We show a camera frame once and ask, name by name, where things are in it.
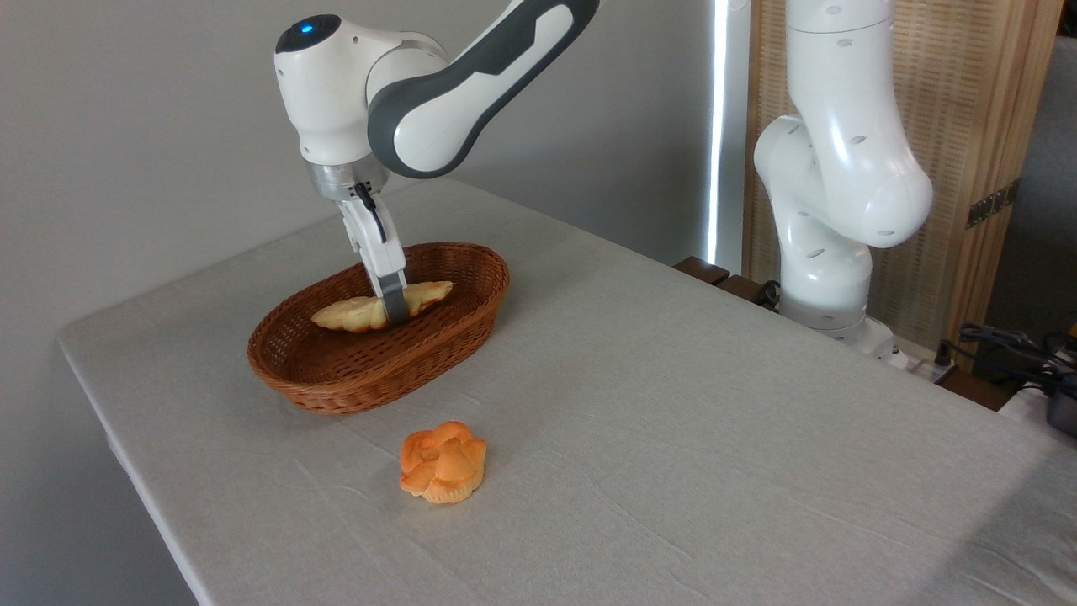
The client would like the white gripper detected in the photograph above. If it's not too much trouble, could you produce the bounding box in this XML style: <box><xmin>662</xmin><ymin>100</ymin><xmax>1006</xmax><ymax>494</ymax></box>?
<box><xmin>336</xmin><ymin>195</ymin><xmax>411</xmax><ymax>330</ymax></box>

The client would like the yellow croissant bread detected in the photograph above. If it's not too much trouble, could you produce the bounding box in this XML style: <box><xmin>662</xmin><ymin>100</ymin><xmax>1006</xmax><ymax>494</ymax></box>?
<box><xmin>310</xmin><ymin>279</ymin><xmax>457</xmax><ymax>334</ymax></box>

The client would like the brown wicker basket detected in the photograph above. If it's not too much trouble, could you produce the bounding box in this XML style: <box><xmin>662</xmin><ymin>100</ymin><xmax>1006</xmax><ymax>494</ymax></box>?
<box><xmin>246</xmin><ymin>242</ymin><xmax>512</xmax><ymax>417</ymax></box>

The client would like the orange flower-shaped muffin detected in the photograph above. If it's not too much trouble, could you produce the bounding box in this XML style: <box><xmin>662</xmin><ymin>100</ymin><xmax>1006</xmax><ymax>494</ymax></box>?
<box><xmin>398</xmin><ymin>420</ymin><xmax>489</xmax><ymax>506</ymax></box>

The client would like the light grey tablecloth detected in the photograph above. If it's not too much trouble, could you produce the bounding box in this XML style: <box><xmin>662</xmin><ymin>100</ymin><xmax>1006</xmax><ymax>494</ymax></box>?
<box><xmin>56</xmin><ymin>176</ymin><xmax>1077</xmax><ymax>606</ymax></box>

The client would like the small dark wooden block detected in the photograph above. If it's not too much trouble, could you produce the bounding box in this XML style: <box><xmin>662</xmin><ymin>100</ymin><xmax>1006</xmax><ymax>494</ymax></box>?
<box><xmin>672</xmin><ymin>256</ymin><xmax>732</xmax><ymax>286</ymax></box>

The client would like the large dark wooden block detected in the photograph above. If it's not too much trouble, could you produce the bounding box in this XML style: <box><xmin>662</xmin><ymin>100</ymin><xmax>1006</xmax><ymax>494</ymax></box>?
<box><xmin>715</xmin><ymin>274</ymin><xmax>781</xmax><ymax>313</ymax></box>

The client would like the white power strip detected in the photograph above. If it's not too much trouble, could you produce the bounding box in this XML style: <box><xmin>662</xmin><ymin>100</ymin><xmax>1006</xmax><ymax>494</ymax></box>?
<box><xmin>882</xmin><ymin>341</ymin><xmax>961</xmax><ymax>385</ymax></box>

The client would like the dark metal screen hinge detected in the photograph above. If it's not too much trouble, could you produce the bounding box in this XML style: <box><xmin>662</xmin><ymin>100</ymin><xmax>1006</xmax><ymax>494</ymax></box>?
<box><xmin>965</xmin><ymin>178</ymin><xmax>1021</xmax><ymax>231</ymax></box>

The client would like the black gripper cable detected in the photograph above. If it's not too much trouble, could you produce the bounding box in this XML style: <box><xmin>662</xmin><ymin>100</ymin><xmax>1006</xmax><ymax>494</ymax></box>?
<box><xmin>353</xmin><ymin>182</ymin><xmax>389</xmax><ymax>246</ymax></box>

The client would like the black cable bundle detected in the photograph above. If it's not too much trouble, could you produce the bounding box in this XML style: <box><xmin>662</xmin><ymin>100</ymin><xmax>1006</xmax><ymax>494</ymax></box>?
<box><xmin>936</xmin><ymin>322</ymin><xmax>1077</xmax><ymax>398</ymax></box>

